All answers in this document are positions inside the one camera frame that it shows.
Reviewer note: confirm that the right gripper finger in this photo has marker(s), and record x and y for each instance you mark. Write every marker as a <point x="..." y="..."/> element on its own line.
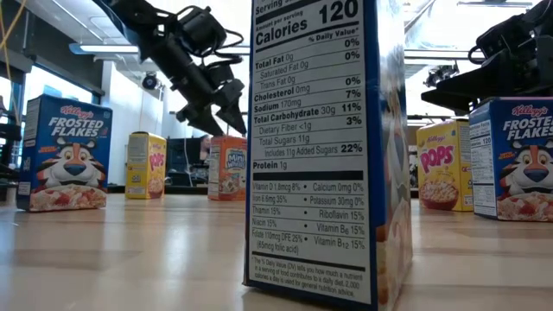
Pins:
<point x="497" y="93"/>
<point x="497" y="75"/>

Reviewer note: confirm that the black dome security camera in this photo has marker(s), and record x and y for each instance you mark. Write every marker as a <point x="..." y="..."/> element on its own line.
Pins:
<point x="150" y="81"/>

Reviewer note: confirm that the black storage rack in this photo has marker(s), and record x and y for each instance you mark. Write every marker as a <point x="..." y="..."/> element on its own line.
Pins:
<point x="8" y="131"/>

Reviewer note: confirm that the orange Mini-Wheats cereal box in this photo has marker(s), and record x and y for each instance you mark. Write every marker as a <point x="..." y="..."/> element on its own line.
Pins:
<point x="226" y="168"/>

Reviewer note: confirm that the black aluminium frame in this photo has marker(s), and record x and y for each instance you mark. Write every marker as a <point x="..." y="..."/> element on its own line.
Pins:
<point x="155" y="189"/>

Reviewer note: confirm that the ceiling light fixture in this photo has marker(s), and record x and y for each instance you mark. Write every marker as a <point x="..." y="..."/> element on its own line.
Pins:
<point x="108" y="48"/>

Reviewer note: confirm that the blue Frosted Flakes cereal box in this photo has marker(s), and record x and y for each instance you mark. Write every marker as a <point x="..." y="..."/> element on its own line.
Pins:
<point x="311" y="173"/>
<point x="518" y="164"/>
<point x="65" y="151"/>

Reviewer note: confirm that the wooden shelf black frame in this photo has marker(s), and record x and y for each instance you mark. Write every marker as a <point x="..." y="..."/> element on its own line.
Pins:
<point x="432" y="121"/>

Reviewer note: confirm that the black computer monitor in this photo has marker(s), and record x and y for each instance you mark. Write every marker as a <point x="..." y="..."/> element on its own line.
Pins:
<point x="183" y="157"/>

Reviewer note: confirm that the yellow Corn Pops cereal box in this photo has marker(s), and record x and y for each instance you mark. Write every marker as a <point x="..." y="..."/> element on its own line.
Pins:
<point x="440" y="164"/>
<point x="144" y="168"/>

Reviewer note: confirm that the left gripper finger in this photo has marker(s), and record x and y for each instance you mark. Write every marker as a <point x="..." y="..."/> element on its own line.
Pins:
<point x="201" y="118"/>
<point x="232" y="116"/>

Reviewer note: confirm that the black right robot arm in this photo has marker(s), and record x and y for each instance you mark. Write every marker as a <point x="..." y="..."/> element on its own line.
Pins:
<point x="545" y="52"/>

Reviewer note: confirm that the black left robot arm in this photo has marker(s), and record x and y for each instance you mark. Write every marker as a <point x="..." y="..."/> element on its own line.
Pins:
<point x="129" y="17"/>

